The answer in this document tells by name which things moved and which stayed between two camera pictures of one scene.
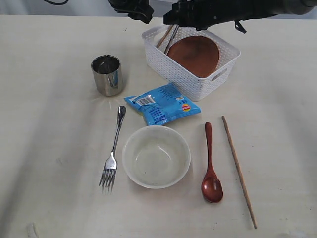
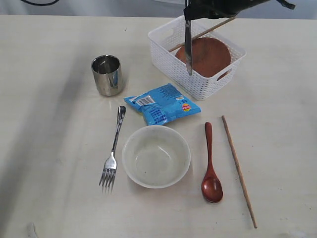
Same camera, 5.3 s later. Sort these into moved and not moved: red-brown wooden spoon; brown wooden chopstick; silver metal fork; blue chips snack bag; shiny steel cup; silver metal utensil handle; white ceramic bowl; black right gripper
Moved: black right gripper; silver metal utensil handle
Not moved: blue chips snack bag; white ceramic bowl; brown wooden chopstick; red-brown wooden spoon; silver metal fork; shiny steel cup
